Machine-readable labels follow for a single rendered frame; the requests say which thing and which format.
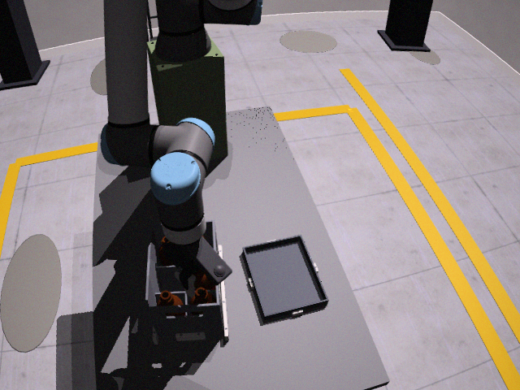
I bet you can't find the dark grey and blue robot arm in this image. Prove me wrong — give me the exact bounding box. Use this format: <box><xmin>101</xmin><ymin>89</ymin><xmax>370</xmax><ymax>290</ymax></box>
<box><xmin>101</xmin><ymin>0</ymin><xmax>262</xmax><ymax>286</ymax></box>

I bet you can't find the black plastic bottle crate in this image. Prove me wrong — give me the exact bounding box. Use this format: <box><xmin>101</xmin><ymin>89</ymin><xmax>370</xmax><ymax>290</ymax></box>
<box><xmin>145</xmin><ymin>231</ymin><xmax>224</xmax><ymax>338</ymax></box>

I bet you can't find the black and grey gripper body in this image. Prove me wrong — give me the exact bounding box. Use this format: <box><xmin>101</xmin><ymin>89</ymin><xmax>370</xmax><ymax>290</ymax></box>
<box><xmin>162</xmin><ymin>238</ymin><xmax>201</xmax><ymax>275</ymax></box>

